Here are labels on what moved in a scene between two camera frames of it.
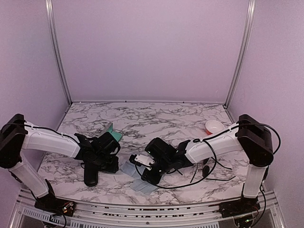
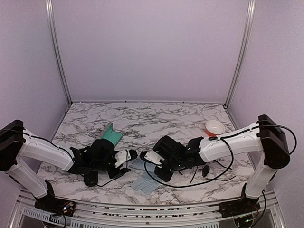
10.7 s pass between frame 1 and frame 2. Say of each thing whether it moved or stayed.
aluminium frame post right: stayed
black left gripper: moved
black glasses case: stayed
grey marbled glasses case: stayed
